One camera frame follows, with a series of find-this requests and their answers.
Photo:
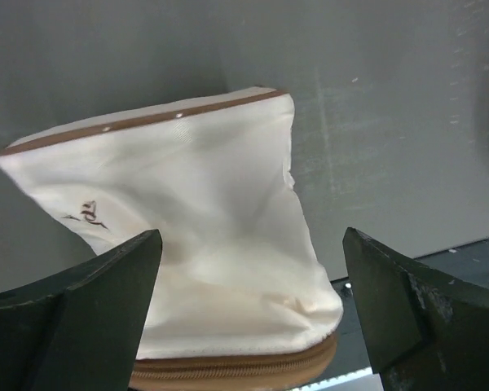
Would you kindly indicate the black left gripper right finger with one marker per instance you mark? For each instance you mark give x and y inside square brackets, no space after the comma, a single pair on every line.
[424,329]

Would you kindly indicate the cream bag with brown zipper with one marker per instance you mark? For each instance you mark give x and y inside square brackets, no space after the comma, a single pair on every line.
[240,301]

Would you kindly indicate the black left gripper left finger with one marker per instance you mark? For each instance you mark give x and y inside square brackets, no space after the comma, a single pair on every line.
[80,328]

